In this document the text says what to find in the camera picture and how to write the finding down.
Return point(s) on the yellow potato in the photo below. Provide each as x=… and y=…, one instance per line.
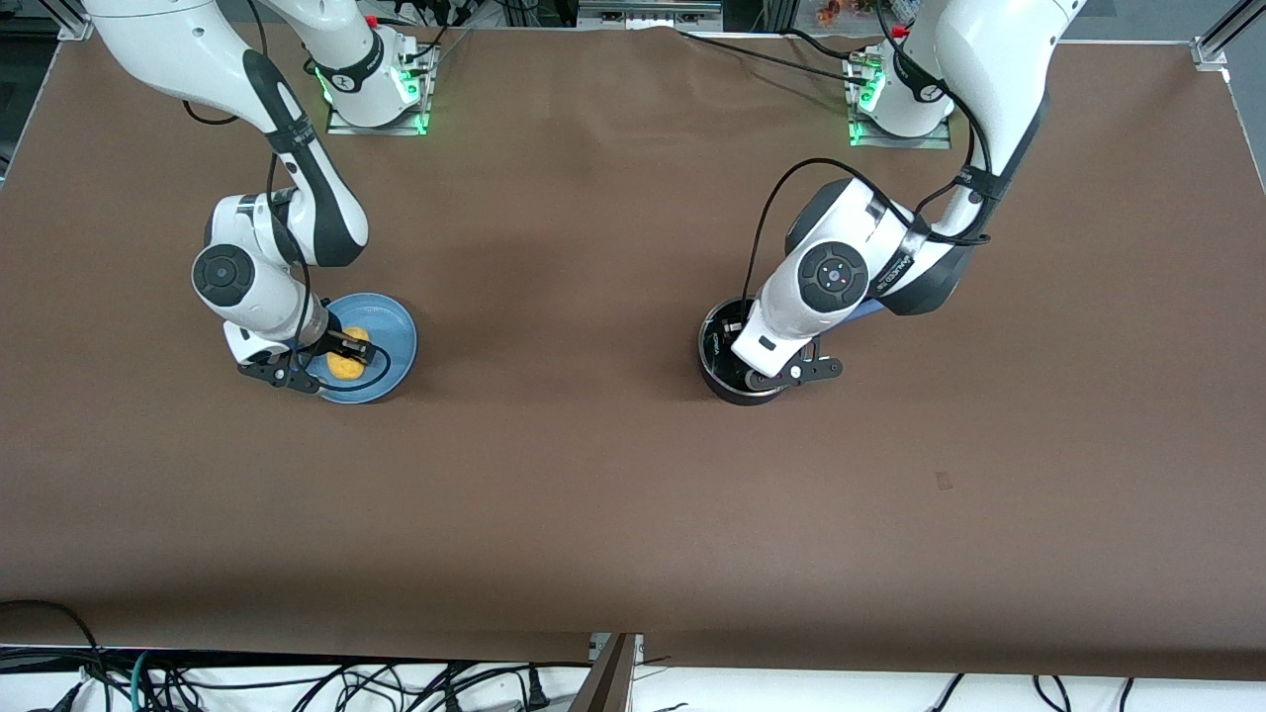
x=346, y=369

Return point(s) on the blue round plate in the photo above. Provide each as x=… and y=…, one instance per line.
x=396, y=336

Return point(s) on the black power plug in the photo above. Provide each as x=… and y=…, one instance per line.
x=536, y=689

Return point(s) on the colourful toy pile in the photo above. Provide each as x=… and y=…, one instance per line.
x=846, y=10

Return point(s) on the grey metal box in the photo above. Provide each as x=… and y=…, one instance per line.
x=648, y=12

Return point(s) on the brown table cover sheet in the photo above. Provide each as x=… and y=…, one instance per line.
x=593, y=494

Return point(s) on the aluminium frame post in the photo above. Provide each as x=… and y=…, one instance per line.
x=1226, y=35
x=69, y=25

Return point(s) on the glass lid with blue knob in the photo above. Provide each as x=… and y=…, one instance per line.
x=714, y=348

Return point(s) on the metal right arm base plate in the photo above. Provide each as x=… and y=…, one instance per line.
x=381, y=127

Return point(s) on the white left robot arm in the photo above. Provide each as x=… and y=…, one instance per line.
x=989, y=79

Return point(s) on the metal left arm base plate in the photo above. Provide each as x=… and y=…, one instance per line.
x=905, y=141

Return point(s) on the aluminium profile beam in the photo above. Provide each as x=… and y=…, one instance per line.
x=605, y=682

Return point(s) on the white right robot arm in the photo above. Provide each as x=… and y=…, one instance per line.
x=168, y=49

